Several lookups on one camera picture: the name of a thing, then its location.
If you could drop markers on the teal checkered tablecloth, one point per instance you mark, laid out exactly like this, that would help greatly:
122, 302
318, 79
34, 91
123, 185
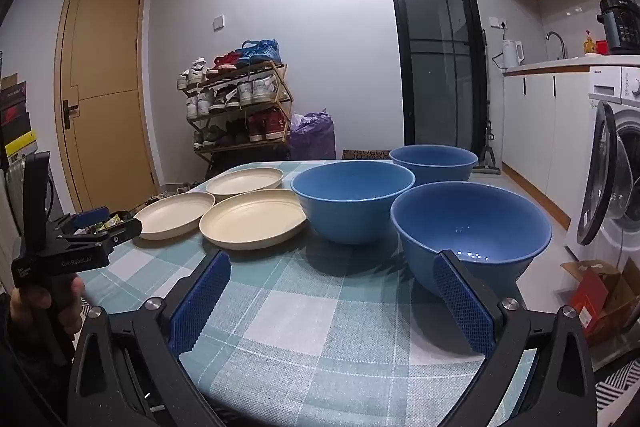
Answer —
310, 317

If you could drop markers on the blue bowl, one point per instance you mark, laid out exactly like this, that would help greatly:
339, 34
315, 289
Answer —
350, 192
432, 162
470, 217

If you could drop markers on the white wall socket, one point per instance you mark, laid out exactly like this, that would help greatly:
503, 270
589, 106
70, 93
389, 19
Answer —
501, 24

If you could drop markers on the purple plastic bag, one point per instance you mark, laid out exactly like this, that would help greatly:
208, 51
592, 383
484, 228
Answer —
315, 137

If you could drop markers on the wooden shoe rack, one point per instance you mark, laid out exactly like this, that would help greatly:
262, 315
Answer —
240, 146

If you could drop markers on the upright vacuum mop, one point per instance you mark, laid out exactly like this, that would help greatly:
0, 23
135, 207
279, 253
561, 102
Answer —
487, 157

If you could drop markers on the person's left forearm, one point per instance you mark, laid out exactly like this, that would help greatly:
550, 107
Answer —
25, 382

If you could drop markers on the metal faucet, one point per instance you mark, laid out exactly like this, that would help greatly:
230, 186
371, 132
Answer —
564, 52

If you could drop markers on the yellow bottle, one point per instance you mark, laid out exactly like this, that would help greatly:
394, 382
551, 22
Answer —
589, 47

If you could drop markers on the wooden door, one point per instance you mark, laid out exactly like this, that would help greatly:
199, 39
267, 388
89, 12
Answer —
105, 82

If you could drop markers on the cream plate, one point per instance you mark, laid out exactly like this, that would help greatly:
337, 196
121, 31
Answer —
250, 219
245, 181
170, 214

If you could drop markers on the shoe rack with shoes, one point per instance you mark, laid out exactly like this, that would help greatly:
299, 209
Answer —
260, 52

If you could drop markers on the black pressure cooker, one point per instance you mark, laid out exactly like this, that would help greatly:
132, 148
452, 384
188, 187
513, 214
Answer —
620, 27

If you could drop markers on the white washing machine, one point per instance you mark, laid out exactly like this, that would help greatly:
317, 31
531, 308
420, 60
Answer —
605, 82

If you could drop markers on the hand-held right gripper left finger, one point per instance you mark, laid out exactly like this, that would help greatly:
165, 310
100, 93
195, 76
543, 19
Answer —
200, 302

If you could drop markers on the person's left hand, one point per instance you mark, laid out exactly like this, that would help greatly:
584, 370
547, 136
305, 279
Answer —
75, 307

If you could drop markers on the white wall switch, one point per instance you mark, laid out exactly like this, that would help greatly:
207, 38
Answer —
218, 23

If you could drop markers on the brown shoe box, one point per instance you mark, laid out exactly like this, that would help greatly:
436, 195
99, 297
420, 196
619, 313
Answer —
7, 82

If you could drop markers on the open cardboard box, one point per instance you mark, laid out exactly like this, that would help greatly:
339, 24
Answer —
595, 297

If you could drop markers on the white electric kettle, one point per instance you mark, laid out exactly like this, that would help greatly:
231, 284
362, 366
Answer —
511, 54

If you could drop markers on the black framed glass door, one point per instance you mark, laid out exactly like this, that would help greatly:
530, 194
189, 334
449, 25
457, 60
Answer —
435, 57

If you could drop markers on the white base cabinets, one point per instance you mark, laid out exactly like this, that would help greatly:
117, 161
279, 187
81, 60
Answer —
530, 132

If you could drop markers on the pile of loose shoes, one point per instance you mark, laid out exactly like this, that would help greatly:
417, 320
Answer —
170, 197

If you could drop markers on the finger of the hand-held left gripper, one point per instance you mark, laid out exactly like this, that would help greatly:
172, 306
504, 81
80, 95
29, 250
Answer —
125, 232
92, 216

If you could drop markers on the black and yellow shoe box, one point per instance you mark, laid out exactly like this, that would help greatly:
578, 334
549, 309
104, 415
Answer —
22, 144

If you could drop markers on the yellow snack wrappers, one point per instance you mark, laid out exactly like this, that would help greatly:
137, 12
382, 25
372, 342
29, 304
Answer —
114, 220

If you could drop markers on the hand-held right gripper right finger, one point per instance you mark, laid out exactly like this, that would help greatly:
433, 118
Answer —
462, 302

